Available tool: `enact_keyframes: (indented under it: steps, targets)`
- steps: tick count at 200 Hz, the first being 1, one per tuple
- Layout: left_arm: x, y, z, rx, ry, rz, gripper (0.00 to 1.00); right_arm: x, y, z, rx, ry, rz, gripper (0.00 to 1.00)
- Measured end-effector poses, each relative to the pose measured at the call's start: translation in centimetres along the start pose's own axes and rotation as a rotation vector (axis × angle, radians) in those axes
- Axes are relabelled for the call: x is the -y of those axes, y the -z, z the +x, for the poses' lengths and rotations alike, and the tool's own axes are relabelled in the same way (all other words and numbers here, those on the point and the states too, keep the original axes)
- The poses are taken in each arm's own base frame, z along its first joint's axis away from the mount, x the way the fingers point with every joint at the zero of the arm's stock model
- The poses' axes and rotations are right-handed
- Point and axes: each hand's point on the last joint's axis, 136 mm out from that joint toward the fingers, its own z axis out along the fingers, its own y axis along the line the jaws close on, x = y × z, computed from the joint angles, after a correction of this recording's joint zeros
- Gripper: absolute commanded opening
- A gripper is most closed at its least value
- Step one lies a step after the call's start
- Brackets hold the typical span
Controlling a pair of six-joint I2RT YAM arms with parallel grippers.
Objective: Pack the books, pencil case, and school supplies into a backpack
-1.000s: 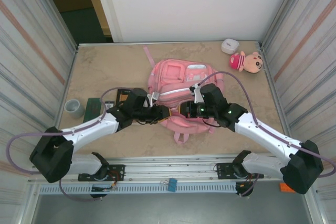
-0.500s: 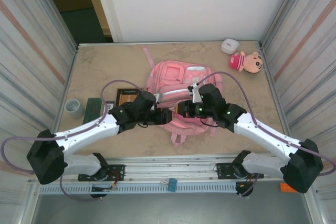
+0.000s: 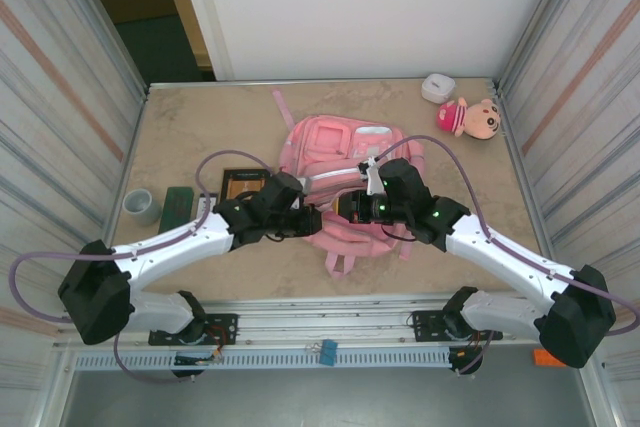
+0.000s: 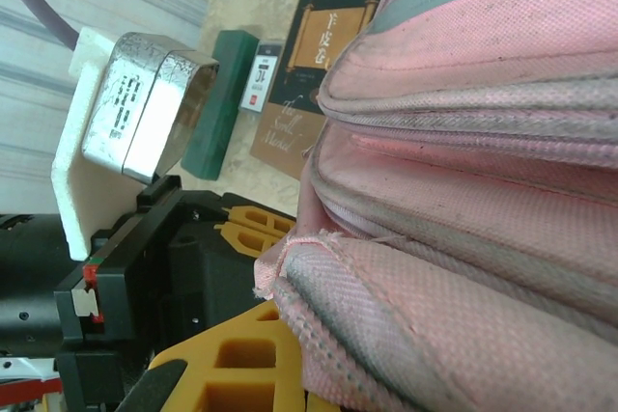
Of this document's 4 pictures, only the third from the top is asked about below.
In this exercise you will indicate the pink school backpack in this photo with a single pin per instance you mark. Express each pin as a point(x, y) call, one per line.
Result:
point(345, 142)

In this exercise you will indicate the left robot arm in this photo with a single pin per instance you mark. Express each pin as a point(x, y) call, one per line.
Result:
point(165, 249)

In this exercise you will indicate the plush doll with pink hat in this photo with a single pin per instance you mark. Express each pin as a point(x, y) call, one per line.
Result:
point(475, 119)

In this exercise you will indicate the small white square box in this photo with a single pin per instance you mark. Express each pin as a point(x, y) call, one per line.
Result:
point(438, 87)

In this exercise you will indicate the grey cylindrical cup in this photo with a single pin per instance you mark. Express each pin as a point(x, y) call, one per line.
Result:
point(141, 207)

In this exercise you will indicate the blue binder clip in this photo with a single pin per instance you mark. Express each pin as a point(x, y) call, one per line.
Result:
point(328, 353)

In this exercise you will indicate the orange toy brick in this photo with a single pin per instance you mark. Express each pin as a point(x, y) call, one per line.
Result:
point(542, 357)

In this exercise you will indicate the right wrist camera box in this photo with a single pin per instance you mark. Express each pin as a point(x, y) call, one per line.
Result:
point(372, 178)

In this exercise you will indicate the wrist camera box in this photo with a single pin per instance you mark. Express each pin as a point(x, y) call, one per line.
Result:
point(372, 178)
point(304, 184)

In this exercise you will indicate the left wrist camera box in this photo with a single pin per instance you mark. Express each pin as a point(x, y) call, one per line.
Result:
point(304, 184)

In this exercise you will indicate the aluminium frame rail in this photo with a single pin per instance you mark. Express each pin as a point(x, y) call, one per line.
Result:
point(320, 309)

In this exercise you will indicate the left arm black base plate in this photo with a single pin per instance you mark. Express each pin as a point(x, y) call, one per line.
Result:
point(220, 329)

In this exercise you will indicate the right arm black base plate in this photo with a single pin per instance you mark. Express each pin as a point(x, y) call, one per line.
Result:
point(425, 324)

